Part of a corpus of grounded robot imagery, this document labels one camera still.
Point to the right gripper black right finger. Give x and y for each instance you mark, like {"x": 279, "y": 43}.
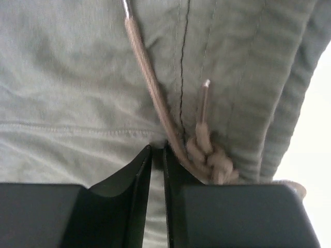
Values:
{"x": 198, "y": 215}

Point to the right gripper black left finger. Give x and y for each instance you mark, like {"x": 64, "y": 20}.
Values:
{"x": 111, "y": 213}

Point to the olive green shorts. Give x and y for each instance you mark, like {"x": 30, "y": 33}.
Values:
{"x": 74, "y": 103}

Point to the beige shorts drawstring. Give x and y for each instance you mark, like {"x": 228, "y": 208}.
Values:
{"x": 165, "y": 113}

